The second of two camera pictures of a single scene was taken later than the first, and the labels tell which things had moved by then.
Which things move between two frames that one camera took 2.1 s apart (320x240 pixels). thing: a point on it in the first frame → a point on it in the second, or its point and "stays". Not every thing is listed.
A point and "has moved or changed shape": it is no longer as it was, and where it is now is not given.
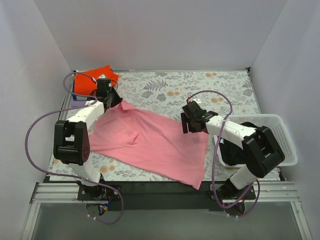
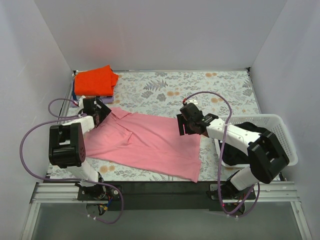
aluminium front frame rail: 277,191 stays
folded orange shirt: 84,86 stays
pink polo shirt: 158,143 has moved or changed shape
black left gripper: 113,100 → 100,115
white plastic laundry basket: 276,123 stays
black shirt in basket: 232,154 stays
